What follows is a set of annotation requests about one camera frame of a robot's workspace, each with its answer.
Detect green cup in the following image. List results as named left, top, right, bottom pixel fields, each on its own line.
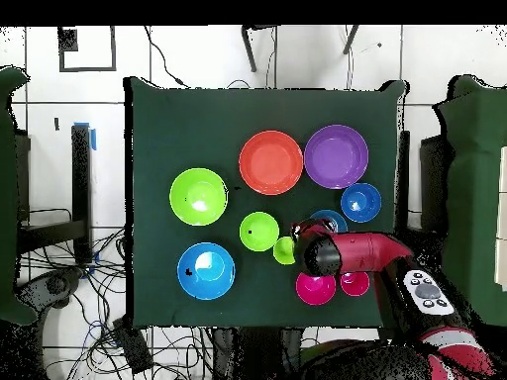
left=272, top=236, right=297, bottom=266

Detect large green bowl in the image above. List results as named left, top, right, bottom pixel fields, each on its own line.
left=168, top=167, right=230, bottom=228

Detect light blue ribbed bowl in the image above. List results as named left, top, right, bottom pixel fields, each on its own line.
left=309, top=209, right=349, bottom=234

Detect small green bowl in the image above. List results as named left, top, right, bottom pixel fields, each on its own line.
left=239, top=211, right=280, bottom=253

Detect orange bowl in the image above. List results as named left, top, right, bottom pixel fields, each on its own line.
left=238, top=130, right=305, bottom=196

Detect large blue bowl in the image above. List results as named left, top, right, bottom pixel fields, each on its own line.
left=176, top=241, right=237, bottom=301

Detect purple bowl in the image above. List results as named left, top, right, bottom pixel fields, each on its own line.
left=303, top=124, right=370, bottom=190

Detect pink bowl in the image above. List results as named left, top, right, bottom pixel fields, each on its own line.
left=295, top=271, right=338, bottom=307

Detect dark green tablecloth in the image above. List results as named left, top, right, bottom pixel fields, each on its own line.
left=124, top=76, right=409, bottom=330

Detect small dark blue bowl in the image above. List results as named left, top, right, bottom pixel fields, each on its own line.
left=340, top=182, right=383, bottom=224

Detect pink cup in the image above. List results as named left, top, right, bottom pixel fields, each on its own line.
left=340, top=271, right=371, bottom=298

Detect black box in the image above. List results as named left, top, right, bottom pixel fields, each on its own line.
left=112, top=316, right=154, bottom=375

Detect black tape square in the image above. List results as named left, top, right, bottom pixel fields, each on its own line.
left=57, top=25, right=117, bottom=73

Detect green cloth side table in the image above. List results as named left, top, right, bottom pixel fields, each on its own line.
left=433, top=74, right=507, bottom=330
left=0, top=65, right=39, bottom=326

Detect white boxes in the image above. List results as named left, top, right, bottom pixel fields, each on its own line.
left=494, top=145, right=507, bottom=292

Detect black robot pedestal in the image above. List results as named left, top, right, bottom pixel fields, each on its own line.
left=211, top=327, right=302, bottom=380

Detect tangle of black cables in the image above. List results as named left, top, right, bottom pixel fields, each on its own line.
left=19, top=207, right=215, bottom=380

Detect black metal frame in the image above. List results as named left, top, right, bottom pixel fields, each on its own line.
left=15, top=124, right=93, bottom=264

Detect black floor cable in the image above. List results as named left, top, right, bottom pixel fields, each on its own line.
left=143, top=25, right=190, bottom=88

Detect black pedestal leg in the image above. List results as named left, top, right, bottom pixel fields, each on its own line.
left=17, top=266, right=84, bottom=312

